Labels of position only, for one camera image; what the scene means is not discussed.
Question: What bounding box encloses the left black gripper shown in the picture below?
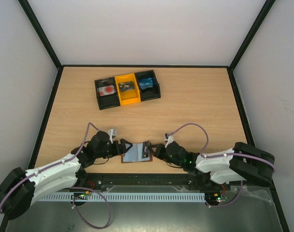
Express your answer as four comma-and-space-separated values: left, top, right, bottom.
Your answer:
95, 139, 133, 159

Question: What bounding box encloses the brown leather card holder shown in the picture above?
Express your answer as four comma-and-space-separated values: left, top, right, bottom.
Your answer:
121, 143, 153, 163

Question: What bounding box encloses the black VIP logo card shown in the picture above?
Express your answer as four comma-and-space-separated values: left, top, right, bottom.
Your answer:
118, 81, 135, 92

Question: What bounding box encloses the blue card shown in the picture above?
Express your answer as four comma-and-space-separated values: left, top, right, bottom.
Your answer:
139, 78, 154, 90

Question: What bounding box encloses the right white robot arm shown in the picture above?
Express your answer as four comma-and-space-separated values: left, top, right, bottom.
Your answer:
148, 141, 275, 189

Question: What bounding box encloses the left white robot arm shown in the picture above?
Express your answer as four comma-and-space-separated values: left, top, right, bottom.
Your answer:
0, 131, 133, 220

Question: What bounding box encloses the red white card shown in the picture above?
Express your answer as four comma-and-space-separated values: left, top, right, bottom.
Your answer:
98, 85, 115, 97

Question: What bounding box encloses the left black bin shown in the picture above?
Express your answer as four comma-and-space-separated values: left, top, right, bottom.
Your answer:
94, 77, 121, 110

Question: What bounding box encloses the black bin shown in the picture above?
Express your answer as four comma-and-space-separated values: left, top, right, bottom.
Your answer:
94, 77, 121, 110
134, 70, 161, 102

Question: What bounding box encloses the yellow middle bin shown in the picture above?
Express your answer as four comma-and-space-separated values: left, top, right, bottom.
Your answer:
114, 73, 141, 106

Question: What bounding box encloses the right black bin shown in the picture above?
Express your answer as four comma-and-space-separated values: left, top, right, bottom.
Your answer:
134, 70, 161, 102

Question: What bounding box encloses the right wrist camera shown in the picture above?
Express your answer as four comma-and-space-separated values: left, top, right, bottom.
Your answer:
164, 133, 174, 145

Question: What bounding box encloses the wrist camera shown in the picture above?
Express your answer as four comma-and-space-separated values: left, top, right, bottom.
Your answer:
107, 128, 117, 143
164, 133, 174, 145

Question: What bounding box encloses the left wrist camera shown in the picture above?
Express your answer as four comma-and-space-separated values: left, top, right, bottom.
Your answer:
107, 128, 117, 143

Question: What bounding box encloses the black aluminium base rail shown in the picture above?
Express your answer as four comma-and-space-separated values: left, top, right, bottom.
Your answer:
16, 171, 273, 191

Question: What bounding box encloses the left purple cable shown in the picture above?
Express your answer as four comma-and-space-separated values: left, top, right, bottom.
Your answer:
0, 122, 112, 229

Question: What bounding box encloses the white slotted cable duct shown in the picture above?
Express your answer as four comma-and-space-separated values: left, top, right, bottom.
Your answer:
40, 192, 205, 203

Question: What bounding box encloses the black enclosure frame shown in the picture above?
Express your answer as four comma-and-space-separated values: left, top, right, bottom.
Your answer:
0, 0, 290, 232

